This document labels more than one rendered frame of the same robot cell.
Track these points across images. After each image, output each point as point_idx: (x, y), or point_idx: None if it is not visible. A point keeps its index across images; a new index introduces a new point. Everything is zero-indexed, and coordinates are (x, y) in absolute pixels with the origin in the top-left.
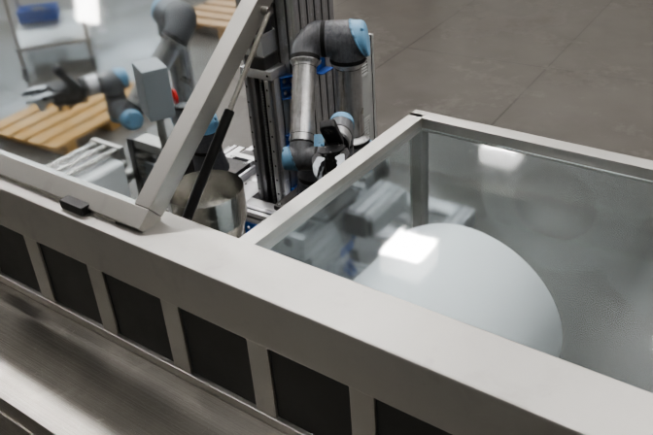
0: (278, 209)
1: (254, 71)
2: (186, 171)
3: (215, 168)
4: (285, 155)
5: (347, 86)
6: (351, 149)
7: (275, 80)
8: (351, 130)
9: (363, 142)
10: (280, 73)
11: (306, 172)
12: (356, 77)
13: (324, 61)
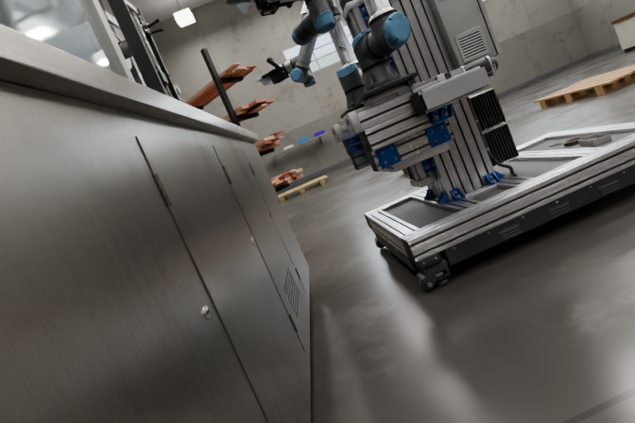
0: (356, 103)
1: (344, 10)
2: (119, 10)
3: (354, 100)
4: (292, 31)
5: None
6: None
7: (353, 8)
8: None
9: (382, 12)
10: (359, 3)
11: (359, 61)
12: None
13: None
